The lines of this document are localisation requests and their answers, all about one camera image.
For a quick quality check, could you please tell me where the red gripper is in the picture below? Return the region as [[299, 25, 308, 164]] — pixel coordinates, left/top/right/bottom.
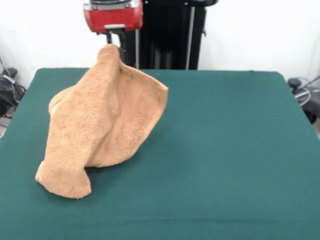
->
[[83, 8, 144, 55]]

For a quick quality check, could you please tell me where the tan terry towel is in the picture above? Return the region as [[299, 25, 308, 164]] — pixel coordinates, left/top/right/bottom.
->
[[34, 44, 169, 200]]

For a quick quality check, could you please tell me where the dark green table cloth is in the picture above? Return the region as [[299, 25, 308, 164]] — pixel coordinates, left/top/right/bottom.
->
[[0, 67, 320, 240]]

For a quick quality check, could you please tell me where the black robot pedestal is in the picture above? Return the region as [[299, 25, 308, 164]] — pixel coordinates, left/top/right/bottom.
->
[[119, 0, 218, 70]]

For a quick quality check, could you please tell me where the black equipment with cables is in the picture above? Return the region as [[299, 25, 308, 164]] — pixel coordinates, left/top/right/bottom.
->
[[0, 67, 27, 118]]

